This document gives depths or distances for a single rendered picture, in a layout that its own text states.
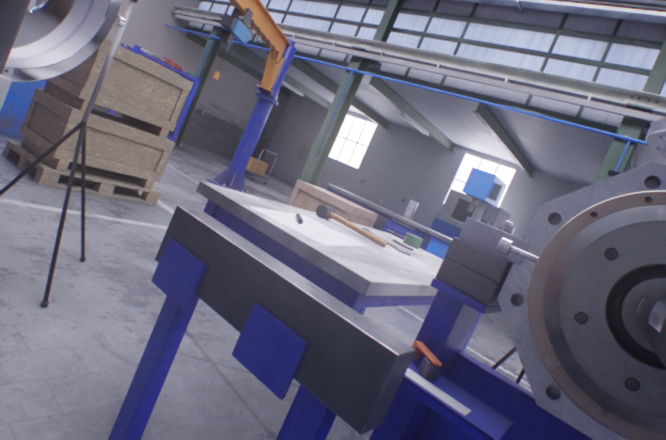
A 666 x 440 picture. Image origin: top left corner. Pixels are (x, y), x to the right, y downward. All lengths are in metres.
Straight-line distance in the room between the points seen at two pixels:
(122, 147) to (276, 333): 3.96
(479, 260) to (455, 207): 10.85
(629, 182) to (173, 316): 0.95
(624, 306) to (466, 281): 0.30
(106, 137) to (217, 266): 3.68
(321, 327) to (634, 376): 0.46
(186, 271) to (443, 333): 0.55
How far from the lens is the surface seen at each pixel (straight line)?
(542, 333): 0.81
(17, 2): 0.71
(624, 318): 0.75
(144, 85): 4.64
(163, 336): 1.09
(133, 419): 1.19
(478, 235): 0.95
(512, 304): 0.93
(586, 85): 7.45
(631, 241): 0.76
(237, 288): 0.90
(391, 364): 0.72
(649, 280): 0.75
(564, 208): 0.93
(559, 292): 0.76
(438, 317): 0.96
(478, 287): 0.93
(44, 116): 4.76
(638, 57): 8.26
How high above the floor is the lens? 1.08
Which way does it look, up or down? 3 degrees down
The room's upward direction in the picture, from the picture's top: 24 degrees clockwise
